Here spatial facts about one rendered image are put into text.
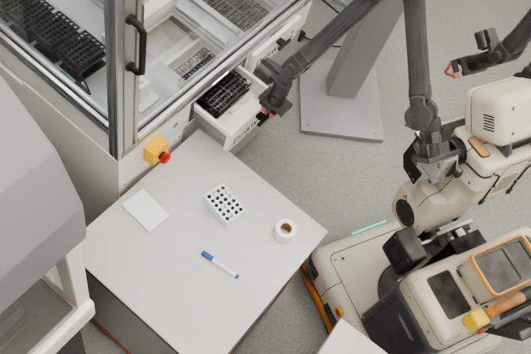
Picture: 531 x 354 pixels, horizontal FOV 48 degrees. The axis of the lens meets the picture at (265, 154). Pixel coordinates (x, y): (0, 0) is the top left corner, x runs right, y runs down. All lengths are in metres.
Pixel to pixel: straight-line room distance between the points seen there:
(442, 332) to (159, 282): 0.89
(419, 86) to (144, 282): 0.99
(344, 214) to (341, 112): 0.59
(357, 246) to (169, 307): 1.03
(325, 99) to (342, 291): 1.17
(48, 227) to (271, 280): 0.96
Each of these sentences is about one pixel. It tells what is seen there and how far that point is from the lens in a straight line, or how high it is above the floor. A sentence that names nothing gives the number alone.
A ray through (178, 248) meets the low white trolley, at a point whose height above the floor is 0.76.
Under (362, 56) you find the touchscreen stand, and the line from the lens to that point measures 3.05.
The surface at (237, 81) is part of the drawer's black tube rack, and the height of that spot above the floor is 0.90.
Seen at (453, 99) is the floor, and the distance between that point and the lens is 3.66.
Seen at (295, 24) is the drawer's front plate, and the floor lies 0.91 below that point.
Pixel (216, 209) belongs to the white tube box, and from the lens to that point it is 1.95.
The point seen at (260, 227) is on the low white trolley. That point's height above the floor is 0.76.
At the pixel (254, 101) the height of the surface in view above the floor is 0.84.
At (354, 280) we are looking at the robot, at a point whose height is 0.28.
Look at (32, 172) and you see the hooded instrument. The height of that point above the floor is 1.64.
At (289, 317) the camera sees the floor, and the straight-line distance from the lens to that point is 2.73.
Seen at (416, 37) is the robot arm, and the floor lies 1.40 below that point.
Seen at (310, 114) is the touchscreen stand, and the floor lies 0.03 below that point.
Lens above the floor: 2.55
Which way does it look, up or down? 57 degrees down
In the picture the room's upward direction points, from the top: 21 degrees clockwise
